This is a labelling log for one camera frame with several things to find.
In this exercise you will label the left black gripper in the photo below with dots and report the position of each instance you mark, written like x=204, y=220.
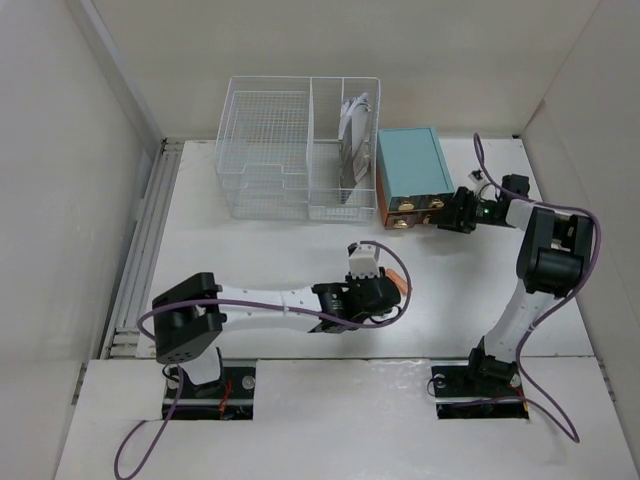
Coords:
x=352, y=283

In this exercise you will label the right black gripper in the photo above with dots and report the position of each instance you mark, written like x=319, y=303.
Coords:
x=455, y=217

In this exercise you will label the orange translucent case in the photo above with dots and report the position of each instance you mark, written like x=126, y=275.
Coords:
x=399, y=281

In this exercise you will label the grey setup guide booklet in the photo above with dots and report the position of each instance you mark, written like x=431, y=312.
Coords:
x=352, y=137

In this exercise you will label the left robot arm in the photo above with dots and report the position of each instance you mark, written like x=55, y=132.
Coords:
x=188, y=318

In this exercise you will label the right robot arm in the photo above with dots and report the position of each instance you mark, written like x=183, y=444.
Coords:
x=553, y=261

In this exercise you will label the teal orange drawer cabinet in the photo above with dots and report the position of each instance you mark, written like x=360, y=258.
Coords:
x=413, y=182

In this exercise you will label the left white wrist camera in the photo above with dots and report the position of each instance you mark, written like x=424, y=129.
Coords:
x=363, y=261

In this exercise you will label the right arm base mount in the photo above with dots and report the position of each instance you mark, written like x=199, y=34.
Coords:
x=477, y=388

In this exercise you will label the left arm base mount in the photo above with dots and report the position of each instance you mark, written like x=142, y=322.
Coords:
x=229, y=399

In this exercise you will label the white wire desk organizer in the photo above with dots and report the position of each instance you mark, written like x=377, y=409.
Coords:
x=277, y=149

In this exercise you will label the aluminium rail frame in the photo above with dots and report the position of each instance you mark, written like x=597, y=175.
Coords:
x=120, y=336

